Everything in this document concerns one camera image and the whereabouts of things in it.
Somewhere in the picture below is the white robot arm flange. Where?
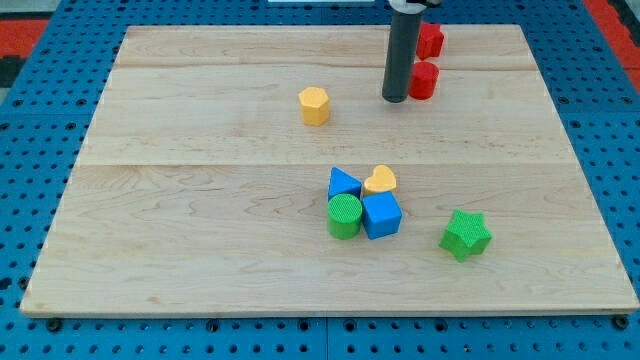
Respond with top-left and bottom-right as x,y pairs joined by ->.
389,0 -> 442,15

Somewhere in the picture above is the yellow hexagon block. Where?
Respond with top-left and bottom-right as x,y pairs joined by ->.
298,87 -> 330,126

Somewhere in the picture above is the blue triangle block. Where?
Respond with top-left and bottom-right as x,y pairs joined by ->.
327,167 -> 362,200

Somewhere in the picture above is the green cylinder block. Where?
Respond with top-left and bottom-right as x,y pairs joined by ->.
327,193 -> 363,240

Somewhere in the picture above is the yellow heart block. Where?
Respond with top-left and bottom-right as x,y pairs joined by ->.
363,165 -> 397,197

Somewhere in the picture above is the blue cube block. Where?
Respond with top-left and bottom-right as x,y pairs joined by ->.
362,191 -> 402,240

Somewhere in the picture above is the light wooden board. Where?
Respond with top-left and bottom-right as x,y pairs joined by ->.
20,25 -> 639,318

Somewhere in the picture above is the red cylinder block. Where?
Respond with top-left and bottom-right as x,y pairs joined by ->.
408,61 -> 439,100

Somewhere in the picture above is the green star block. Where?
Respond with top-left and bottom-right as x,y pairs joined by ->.
439,209 -> 492,263

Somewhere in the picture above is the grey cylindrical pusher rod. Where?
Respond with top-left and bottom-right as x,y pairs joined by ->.
382,4 -> 426,103

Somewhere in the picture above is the red pentagon block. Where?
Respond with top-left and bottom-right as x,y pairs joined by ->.
416,22 -> 445,60

